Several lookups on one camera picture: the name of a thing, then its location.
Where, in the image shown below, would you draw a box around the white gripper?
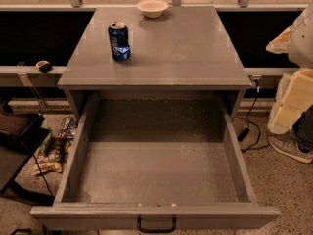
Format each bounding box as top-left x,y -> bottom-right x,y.
266,26 -> 313,134

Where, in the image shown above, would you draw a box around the blue pepsi can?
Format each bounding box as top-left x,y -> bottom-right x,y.
108,22 -> 131,62

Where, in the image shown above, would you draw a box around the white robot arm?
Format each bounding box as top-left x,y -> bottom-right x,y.
266,4 -> 313,134

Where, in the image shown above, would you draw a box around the open grey top drawer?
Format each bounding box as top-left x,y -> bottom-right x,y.
31,94 -> 280,230

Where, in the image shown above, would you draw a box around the grey cabinet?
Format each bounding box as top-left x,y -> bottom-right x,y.
58,7 -> 251,116

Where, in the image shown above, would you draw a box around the grey sneaker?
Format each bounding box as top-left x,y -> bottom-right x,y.
268,136 -> 313,164

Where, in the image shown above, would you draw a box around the white paper bowl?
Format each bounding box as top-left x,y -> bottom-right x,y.
137,0 -> 169,19

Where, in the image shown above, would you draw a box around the black tape measure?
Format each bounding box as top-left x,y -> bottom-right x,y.
36,60 -> 52,73

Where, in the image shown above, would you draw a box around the snack bags on floor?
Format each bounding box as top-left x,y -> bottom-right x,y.
31,117 -> 77,175

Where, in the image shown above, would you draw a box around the black power cable with adapter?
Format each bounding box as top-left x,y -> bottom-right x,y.
235,96 -> 262,154

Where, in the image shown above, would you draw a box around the black drawer handle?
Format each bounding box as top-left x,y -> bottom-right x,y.
137,217 -> 177,234

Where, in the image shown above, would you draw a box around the metal railing frame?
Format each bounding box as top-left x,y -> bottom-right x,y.
0,0 -> 313,90

